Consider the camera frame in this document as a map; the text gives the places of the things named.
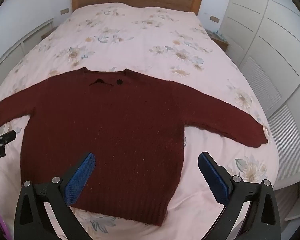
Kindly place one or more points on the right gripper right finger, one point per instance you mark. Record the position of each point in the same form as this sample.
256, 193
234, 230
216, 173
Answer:
262, 219

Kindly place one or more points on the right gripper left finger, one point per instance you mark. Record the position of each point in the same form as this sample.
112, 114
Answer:
31, 218

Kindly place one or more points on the dark red knit sweater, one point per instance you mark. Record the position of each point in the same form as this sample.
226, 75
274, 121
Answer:
133, 124

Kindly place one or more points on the right wooden nightstand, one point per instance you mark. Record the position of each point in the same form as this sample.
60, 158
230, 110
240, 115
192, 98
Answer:
217, 39

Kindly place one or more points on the white wardrobe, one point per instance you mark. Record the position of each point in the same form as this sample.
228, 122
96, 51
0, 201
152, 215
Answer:
264, 43

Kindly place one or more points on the floral pink bedspread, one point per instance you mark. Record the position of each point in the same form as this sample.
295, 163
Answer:
170, 45

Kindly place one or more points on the left wall switch plate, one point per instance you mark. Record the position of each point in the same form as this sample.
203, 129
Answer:
64, 11

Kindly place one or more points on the wall switch plate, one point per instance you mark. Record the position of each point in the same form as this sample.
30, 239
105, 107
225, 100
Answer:
214, 19
64, 11

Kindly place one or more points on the right wall switch plate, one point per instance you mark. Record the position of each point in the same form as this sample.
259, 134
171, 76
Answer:
214, 19

